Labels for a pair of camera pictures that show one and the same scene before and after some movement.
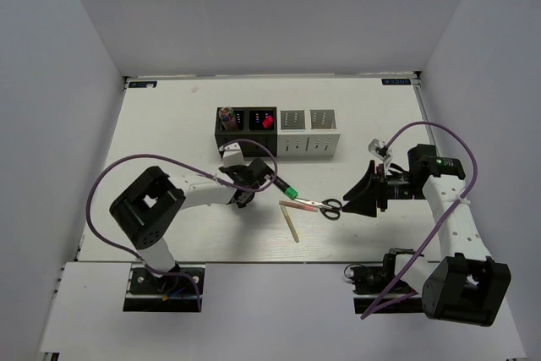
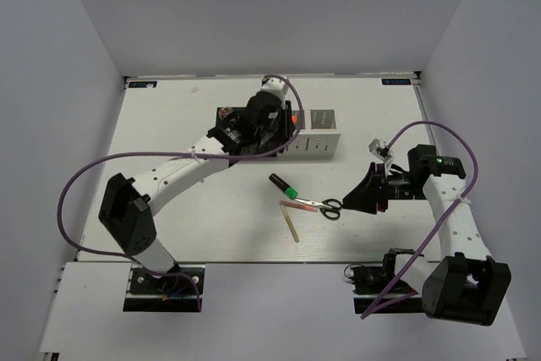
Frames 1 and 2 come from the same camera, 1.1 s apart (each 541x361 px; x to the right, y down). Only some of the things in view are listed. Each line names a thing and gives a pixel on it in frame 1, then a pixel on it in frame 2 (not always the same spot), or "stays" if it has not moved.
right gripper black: (371, 193) stays
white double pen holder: (308, 132) stays
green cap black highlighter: (289, 190) stays
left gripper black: (237, 169) -> (287, 128)
